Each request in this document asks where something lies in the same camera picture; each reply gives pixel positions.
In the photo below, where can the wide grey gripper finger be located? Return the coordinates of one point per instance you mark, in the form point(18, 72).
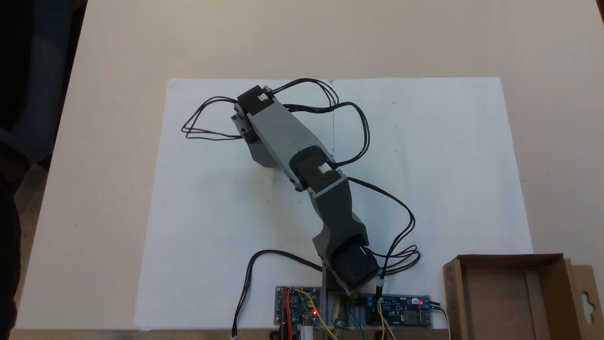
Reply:
point(264, 156)

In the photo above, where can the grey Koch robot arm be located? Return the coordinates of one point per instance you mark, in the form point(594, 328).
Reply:
point(288, 137)

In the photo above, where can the white paper sheet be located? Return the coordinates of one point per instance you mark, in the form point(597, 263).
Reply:
point(212, 212)

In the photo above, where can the circuit board with red LED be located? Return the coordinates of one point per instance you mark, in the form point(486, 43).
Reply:
point(297, 309)

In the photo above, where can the white USB plug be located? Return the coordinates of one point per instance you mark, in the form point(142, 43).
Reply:
point(307, 334)

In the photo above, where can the blue circuit board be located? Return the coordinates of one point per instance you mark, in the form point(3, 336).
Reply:
point(401, 314)

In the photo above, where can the brown cardboard box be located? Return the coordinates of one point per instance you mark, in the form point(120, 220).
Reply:
point(495, 302)

